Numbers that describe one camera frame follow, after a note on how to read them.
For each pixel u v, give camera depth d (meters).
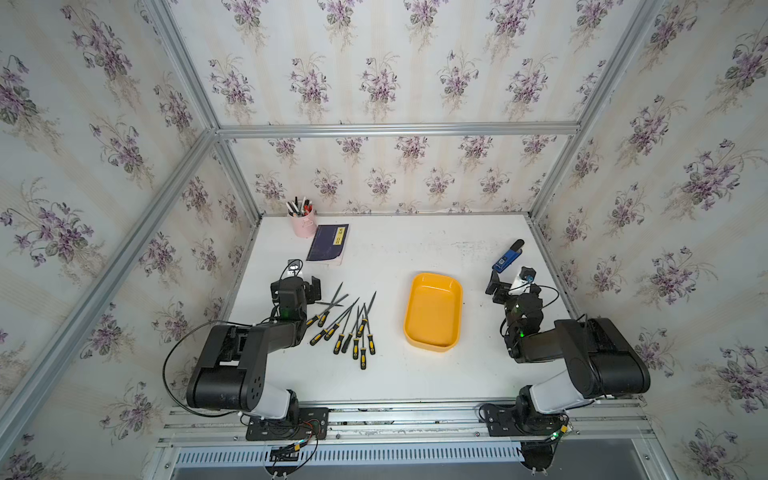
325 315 0.92
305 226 1.08
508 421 0.73
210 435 0.73
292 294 0.70
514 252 1.05
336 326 0.90
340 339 0.88
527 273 0.75
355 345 0.86
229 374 0.44
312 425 0.72
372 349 0.86
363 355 0.84
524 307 0.68
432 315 0.91
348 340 0.87
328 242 1.11
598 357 0.47
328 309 0.93
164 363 0.42
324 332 0.88
